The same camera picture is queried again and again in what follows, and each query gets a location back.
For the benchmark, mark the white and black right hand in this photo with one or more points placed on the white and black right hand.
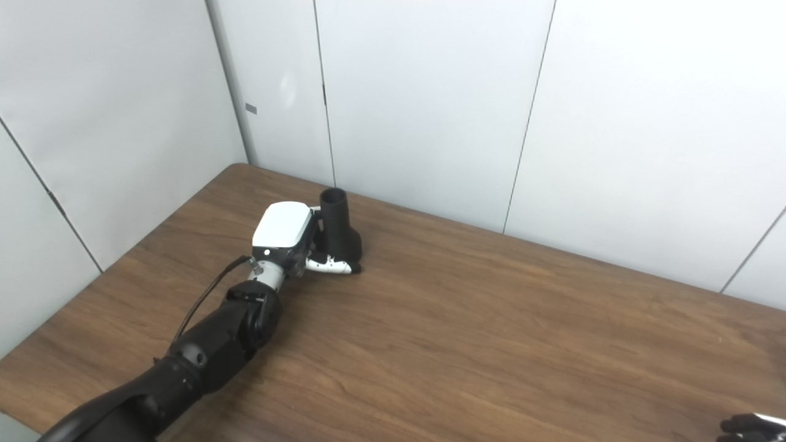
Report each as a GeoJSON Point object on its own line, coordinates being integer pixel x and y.
{"type": "Point", "coordinates": [752, 428]}

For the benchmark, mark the white and black left hand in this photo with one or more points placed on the white and black left hand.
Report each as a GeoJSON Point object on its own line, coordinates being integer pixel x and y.
{"type": "Point", "coordinates": [282, 227]}

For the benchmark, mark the black funnel-shaped nozzle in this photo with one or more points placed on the black funnel-shaped nozzle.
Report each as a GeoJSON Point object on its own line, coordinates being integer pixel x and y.
{"type": "Point", "coordinates": [341, 227]}

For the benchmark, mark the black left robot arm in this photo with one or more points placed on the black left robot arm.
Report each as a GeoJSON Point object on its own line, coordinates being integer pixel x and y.
{"type": "Point", "coordinates": [209, 350]}

